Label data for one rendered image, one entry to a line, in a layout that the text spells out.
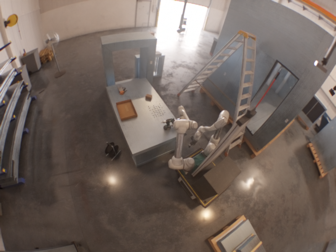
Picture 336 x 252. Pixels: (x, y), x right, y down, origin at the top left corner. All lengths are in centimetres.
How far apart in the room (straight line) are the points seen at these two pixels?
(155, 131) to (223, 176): 128
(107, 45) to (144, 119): 168
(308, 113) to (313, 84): 477
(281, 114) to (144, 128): 267
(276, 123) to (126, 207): 329
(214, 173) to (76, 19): 1080
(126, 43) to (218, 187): 304
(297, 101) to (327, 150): 412
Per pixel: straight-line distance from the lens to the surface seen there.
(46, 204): 322
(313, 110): 753
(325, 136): 676
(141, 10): 1122
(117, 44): 307
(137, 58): 411
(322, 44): 291
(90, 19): 1076
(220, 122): 191
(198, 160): 241
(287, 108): 305
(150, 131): 231
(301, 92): 293
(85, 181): 284
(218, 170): 205
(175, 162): 200
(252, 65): 285
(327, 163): 683
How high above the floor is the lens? 254
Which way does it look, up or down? 52 degrees down
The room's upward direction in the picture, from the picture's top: 14 degrees clockwise
